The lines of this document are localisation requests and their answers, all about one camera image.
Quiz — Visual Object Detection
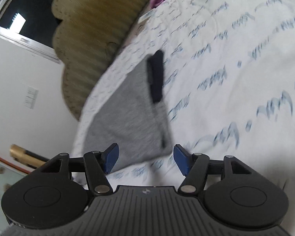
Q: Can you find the olive padded headboard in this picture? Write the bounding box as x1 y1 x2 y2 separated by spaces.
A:
51 0 163 121

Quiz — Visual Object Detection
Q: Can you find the window with white frame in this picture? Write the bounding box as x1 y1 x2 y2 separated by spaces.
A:
0 0 62 64

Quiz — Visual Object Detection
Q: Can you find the white power strip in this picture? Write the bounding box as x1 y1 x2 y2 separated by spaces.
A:
139 10 156 22

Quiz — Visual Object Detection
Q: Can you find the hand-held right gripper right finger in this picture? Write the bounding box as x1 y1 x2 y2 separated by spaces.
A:
173 144 252 195

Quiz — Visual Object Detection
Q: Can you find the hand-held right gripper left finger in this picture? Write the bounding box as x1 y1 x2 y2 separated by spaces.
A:
39 143 120 195

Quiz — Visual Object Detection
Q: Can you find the grey sweater with navy sleeves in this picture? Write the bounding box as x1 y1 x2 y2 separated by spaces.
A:
82 50 174 172

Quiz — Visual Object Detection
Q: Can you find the brass and black rod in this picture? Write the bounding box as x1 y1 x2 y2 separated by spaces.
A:
10 144 48 170

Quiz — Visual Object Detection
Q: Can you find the white quilt with blue script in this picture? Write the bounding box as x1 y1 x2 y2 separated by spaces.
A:
72 0 295 202

